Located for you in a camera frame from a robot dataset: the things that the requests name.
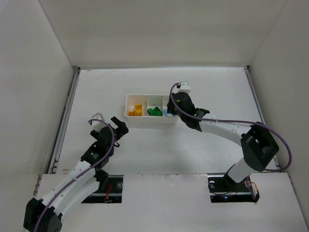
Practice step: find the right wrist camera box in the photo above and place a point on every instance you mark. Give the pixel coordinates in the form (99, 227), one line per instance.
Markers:
(184, 86)

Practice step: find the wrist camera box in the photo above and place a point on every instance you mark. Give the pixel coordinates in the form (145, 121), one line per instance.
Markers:
(96, 122)
(184, 86)

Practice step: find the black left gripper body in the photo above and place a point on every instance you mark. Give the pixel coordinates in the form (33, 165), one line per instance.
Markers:
(109, 132)

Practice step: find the aluminium rail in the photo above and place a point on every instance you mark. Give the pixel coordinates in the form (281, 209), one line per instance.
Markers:
(274, 163)
(50, 166)

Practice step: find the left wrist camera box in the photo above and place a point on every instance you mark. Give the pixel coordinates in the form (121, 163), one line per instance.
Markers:
(96, 122)

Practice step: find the yellow bee lego figure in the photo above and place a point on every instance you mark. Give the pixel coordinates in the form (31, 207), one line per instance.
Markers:
(131, 113)

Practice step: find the left aluminium rail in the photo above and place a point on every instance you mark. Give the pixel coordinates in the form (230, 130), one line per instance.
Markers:
(50, 166)

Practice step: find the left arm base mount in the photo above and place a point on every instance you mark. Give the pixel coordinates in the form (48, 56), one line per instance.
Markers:
(109, 191)

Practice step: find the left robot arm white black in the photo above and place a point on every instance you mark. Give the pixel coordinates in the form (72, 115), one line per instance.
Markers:
(47, 213)

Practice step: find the right aluminium rail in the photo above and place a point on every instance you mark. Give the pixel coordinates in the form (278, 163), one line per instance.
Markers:
(274, 163)

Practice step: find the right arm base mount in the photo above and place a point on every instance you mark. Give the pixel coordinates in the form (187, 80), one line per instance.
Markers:
(223, 191)

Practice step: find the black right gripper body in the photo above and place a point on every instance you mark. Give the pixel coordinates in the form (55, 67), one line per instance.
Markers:
(172, 109)

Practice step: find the white divided plastic container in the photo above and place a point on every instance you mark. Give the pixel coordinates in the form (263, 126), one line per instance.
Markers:
(148, 101)

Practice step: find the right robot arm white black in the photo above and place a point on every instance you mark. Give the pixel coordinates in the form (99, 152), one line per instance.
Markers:
(257, 144)

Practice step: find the yellow striped lego body brick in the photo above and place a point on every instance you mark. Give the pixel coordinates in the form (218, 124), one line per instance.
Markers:
(138, 109)

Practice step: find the small green lego brick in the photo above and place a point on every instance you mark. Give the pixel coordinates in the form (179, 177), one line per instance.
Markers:
(154, 111)

